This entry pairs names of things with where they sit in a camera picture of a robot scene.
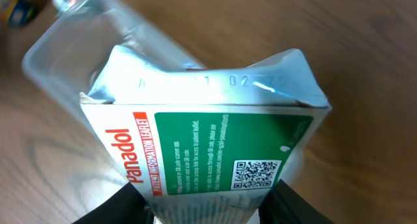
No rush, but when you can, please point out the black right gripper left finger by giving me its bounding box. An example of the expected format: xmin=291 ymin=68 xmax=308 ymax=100
xmin=73 ymin=183 xmax=153 ymax=224

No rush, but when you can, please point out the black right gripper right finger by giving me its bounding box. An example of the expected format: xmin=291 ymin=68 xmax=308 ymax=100
xmin=259 ymin=180 xmax=334 ymax=224

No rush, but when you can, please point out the white green Panadol box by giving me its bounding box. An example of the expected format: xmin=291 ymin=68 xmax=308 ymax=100
xmin=80 ymin=46 xmax=331 ymax=223

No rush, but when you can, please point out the blue Kool Fever box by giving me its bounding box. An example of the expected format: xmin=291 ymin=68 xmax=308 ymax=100
xmin=1 ymin=0 xmax=40 ymax=27

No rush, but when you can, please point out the clear plastic container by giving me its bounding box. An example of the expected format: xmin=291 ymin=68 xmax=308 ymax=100
xmin=22 ymin=0 xmax=203 ymax=129

